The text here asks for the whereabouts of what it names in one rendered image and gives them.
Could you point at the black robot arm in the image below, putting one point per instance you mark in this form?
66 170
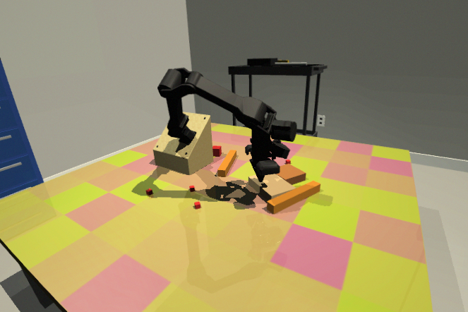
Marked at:
247 110

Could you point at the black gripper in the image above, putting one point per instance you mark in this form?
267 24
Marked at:
261 163

